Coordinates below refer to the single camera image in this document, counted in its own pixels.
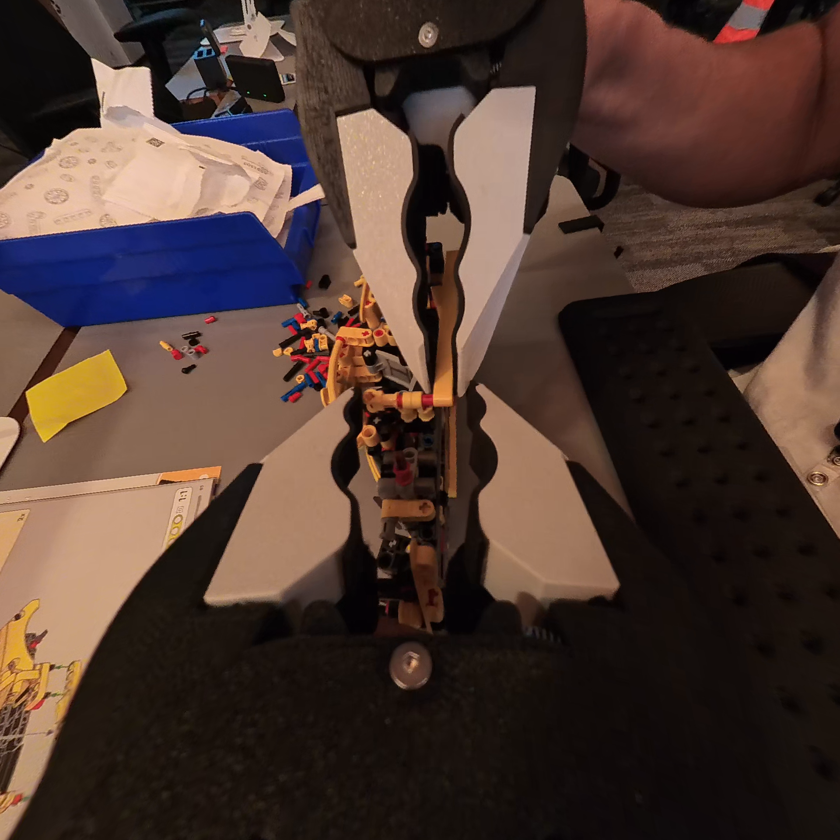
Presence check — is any black office chair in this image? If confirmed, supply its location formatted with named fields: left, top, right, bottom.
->
left=558, top=141, right=621, bottom=237
left=115, top=10, right=198, bottom=122

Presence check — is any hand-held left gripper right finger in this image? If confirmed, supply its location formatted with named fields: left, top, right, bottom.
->
left=448, top=382, right=622, bottom=634

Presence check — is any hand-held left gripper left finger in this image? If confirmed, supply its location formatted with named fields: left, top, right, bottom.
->
left=203, top=387, right=382, bottom=634

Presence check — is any grey desk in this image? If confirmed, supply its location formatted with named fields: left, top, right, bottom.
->
left=0, top=174, right=641, bottom=526

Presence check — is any yellow sticky note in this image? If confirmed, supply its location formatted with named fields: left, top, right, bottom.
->
left=25, top=350, right=127, bottom=442

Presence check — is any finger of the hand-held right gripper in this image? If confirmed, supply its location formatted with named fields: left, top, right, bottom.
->
left=448, top=85, right=538, bottom=398
left=335, top=108, right=437, bottom=395

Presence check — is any small group of brick pins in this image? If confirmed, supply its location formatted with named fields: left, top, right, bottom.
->
left=159, top=316, right=217, bottom=375

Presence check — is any blue plastic bin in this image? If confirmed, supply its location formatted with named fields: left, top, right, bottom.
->
left=0, top=108, right=322, bottom=327

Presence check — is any small black device box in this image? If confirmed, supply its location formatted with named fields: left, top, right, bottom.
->
left=225, top=56, right=286, bottom=104

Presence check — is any person's right forearm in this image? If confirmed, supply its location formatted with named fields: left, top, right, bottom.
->
left=571, top=0, right=840, bottom=210

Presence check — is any yellow brick car model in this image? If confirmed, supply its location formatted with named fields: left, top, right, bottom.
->
left=320, top=243, right=460, bottom=634

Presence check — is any open instruction booklet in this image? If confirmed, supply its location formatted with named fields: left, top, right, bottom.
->
left=0, top=466, right=223, bottom=840

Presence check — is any black perforated chair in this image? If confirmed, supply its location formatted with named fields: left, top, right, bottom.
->
left=558, top=262, right=840, bottom=840

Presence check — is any large pile of brick pins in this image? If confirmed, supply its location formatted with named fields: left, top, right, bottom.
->
left=272, top=276, right=368, bottom=403

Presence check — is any white crumpled paper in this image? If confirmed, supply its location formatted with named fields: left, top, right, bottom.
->
left=0, top=59, right=326, bottom=247

